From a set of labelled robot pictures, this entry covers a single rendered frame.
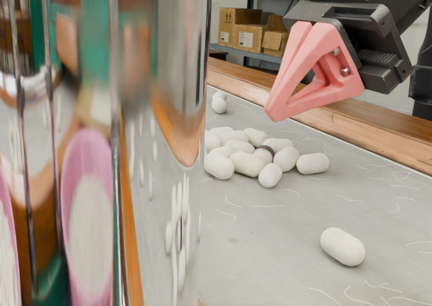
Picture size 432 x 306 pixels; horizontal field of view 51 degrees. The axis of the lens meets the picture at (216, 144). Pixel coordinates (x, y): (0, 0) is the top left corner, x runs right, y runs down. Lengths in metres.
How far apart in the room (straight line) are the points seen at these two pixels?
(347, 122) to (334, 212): 0.23
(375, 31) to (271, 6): 3.40
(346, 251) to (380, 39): 0.16
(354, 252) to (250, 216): 0.09
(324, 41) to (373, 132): 0.22
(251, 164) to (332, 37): 0.13
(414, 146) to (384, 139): 0.04
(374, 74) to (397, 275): 0.15
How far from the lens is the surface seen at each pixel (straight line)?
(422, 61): 0.81
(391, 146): 0.53
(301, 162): 0.43
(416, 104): 0.87
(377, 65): 0.37
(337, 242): 0.30
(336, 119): 0.60
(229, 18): 3.49
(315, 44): 0.35
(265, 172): 0.39
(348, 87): 0.38
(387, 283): 0.30
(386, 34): 0.35
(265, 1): 3.82
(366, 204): 0.40
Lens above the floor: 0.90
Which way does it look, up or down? 18 degrees down
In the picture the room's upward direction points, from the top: 3 degrees clockwise
